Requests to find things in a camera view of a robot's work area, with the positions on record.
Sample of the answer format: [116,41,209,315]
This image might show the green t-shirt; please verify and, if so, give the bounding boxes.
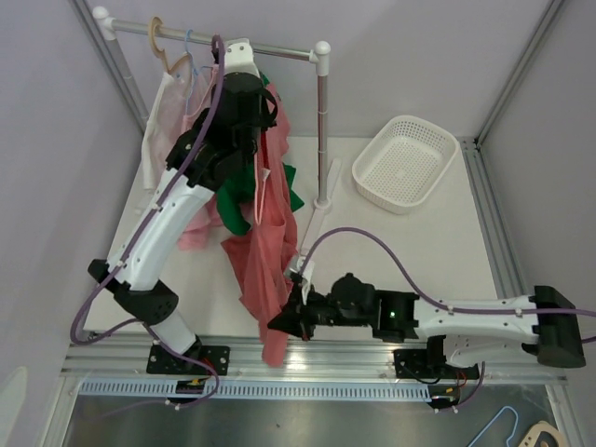
[216,73,291,236]

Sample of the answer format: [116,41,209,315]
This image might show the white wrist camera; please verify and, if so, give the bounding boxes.
[223,38,260,77]
[284,254,315,305]

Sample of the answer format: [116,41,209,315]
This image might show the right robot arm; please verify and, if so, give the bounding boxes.
[267,274,586,369]

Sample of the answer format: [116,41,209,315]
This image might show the wooden hanger on floor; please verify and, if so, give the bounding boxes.
[518,421,569,447]

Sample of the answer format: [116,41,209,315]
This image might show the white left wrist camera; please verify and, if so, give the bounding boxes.
[223,38,260,77]

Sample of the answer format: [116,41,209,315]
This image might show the white slotted cable duct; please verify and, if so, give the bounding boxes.
[78,378,431,402]

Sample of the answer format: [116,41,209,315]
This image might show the white perforated plastic basket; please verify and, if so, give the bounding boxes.
[352,115,461,215]

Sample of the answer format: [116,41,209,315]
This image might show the pink wire hanger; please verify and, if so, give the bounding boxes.
[253,133,271,226]

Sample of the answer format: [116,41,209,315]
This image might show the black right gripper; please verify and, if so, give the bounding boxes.
[269,279,371,342]

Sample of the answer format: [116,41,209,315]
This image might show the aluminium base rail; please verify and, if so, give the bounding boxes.
[61,332,567,385]

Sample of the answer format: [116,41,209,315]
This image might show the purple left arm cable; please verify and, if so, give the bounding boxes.
[69,34,229,415]

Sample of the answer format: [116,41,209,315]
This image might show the light pink t-shirt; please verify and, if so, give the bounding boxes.
[178,64,223,251]

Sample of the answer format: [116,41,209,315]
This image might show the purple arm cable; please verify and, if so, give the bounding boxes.
[69,34,229,415]
[302,227,596,320]

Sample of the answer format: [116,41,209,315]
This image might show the dusty red t-shirt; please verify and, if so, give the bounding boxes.
[220,78,300,367]

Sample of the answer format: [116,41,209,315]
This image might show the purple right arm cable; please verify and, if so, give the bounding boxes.
[302,227,596,320]

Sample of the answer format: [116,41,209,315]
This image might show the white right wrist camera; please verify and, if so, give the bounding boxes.
[284,254,315,305]

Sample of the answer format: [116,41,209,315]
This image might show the blue hanger on floor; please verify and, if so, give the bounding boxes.
[467,405,520,447]

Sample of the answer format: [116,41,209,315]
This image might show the white t-shirt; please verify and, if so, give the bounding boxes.
[141,73,191,191]

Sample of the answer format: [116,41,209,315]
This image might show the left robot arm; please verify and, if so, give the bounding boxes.
[88,73,277,373]

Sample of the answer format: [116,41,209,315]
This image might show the silver clothes rack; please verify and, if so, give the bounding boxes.
[92,7,342,256]

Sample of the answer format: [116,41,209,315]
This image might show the blue wire hanger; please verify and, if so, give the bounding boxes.
[184,29,199,115]

